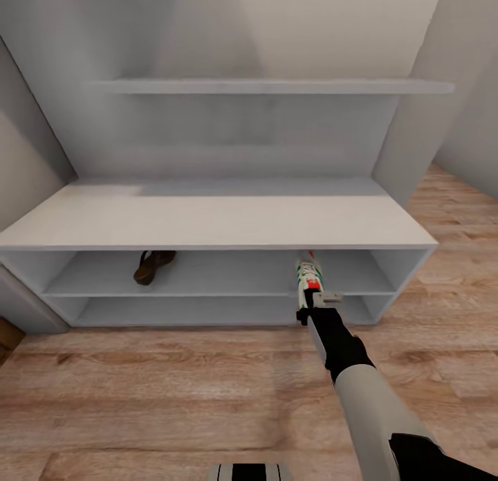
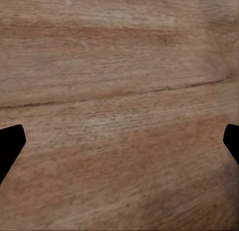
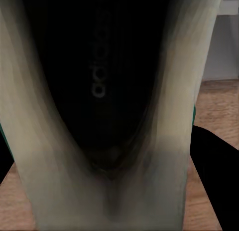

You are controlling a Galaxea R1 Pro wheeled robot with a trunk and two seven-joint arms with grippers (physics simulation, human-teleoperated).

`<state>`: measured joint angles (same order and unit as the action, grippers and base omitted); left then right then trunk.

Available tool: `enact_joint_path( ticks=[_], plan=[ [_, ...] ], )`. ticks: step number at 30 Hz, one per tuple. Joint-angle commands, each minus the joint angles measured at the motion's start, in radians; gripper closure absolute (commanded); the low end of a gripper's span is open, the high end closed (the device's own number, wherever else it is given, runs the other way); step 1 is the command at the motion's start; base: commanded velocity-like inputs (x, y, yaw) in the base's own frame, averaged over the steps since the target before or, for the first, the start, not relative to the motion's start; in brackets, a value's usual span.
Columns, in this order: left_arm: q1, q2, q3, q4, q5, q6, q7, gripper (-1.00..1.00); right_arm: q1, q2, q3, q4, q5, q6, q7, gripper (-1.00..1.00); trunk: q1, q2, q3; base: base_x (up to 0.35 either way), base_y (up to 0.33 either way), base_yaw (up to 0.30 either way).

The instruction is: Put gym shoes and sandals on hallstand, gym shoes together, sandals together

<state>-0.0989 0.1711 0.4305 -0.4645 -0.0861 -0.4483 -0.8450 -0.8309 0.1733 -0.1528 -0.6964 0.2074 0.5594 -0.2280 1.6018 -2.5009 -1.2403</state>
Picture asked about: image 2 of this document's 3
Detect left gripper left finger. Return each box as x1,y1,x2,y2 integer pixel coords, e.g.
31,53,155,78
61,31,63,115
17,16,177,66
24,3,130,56
0,124,26,184

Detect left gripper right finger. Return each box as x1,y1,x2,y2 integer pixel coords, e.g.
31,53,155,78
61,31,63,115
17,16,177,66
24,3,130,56
223,124,239,164

